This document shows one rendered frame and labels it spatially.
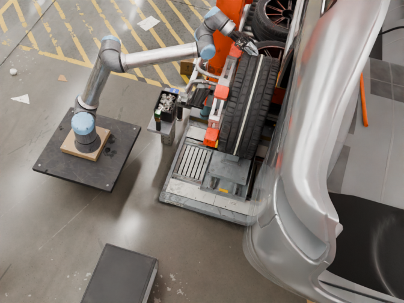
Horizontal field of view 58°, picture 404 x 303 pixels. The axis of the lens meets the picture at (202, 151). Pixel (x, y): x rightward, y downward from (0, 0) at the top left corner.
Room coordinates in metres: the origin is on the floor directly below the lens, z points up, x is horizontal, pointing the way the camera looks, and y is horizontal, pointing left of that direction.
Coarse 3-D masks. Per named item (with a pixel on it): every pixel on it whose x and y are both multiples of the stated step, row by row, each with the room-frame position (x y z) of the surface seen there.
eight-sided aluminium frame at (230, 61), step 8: (232, 64) 1.62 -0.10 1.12; (224, 72) 1.54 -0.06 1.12; (232, 72) 1.55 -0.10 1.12; (224, 80) 1.48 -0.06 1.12; (232, 80) 1.80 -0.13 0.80; (216, 112) 1.64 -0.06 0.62; (224, 112) 1.65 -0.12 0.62; (208, 120) 1.31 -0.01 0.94; (216, 120) 1.31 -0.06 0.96; (216, 128) 1.30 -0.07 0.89
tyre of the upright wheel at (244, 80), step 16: (240, 64) 1.57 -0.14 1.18; (256, 64) 1.59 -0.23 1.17; (272, 64) 1.61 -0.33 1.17; (240, 80) 1.46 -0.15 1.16; (272, 80) 1.48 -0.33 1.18; (240, 96) 1.38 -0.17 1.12; (256, 96) 1.38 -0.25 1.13; (272, 96) 1.40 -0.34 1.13; (240, 112) 1.31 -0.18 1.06; (256, 112) 1.31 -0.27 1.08; (224, 128) 1.26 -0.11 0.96; (240, 128) 1.26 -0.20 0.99; (256, 128) 1.26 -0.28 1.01; (224, 144) 1.24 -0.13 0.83; (240, 144) 1.23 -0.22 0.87; (256, 144) 1.22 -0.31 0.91
